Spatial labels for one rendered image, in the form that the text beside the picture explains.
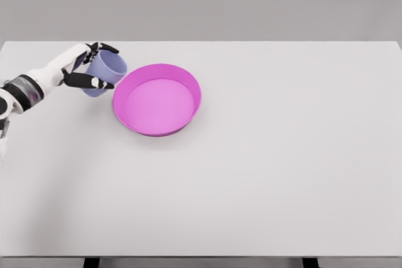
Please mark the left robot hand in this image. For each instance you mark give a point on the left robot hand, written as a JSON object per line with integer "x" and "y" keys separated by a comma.
{"x": 64, "y": 60}

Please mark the lavender blue cup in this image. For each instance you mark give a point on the lavender blue cup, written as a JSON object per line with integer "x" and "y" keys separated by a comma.
{"x": 105, "y": 71}

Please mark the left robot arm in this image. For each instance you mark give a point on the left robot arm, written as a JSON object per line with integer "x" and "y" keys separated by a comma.
{"x": 22, "y": 87}

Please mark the pink round plate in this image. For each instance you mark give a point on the pink round plate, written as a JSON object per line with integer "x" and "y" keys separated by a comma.
{"x": 158, "y": 100}

